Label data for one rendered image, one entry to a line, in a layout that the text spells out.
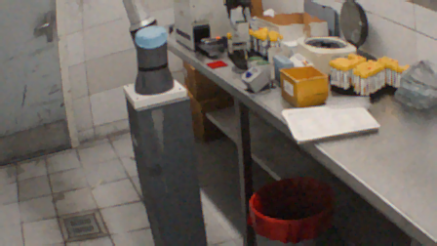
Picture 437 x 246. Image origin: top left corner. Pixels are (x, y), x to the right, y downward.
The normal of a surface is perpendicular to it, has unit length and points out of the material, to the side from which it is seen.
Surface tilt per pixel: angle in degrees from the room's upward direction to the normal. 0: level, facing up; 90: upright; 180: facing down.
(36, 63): 90
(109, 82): 90
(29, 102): 90
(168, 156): 90
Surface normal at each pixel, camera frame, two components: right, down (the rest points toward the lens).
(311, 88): 0.32, 0.36
